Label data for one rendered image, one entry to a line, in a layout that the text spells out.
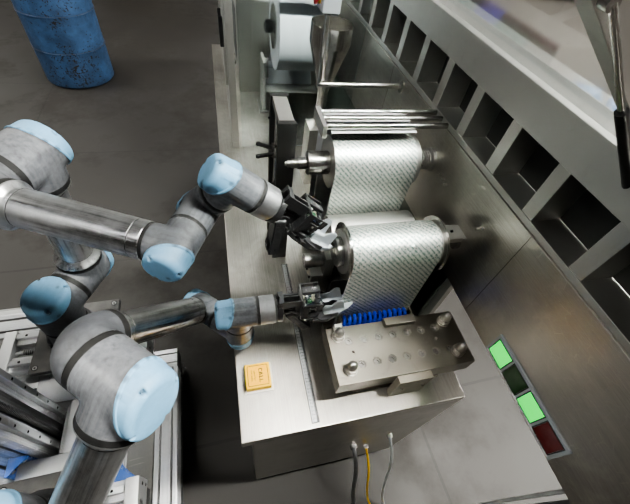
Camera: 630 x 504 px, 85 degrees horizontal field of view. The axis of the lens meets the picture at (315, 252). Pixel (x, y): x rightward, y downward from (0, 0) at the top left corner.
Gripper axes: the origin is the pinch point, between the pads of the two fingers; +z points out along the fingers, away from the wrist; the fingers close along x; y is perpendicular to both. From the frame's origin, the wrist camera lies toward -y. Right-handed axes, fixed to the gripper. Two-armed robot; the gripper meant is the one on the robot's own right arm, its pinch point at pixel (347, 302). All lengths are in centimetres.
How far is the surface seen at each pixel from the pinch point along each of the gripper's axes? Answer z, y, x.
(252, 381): -27.6, -16.7, -11.5
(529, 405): 29.4, 9.5, -35.6
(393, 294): 13.4, 1.8, -0.3
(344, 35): 11, 42, 72
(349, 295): -0.3, 4.3, -0.2
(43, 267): -146, -109, 112
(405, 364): 13.0, -6.1, -17.6
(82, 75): -159, -96, 341
